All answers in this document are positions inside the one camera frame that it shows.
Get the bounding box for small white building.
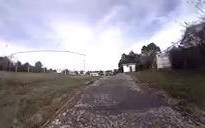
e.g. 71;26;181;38
122;62;137;74

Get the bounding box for row of distant buildings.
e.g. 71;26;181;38
55;68;119;77

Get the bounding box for pale building behind hedge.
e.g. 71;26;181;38
155;52;172;70

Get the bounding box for grass verge by hedge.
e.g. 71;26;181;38
131;68;205;124

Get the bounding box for dark hedge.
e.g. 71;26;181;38
169;43;205;72

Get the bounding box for worn grey asphalt path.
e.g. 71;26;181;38
43;72;205;128

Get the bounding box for overhead wires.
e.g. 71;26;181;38
8;49;88;68

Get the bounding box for row of trees with poles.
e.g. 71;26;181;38
0;34;58;73

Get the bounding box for dry grass field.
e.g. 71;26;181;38
0;69;98;128

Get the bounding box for dark trees behind building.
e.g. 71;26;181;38
117;42;162;72

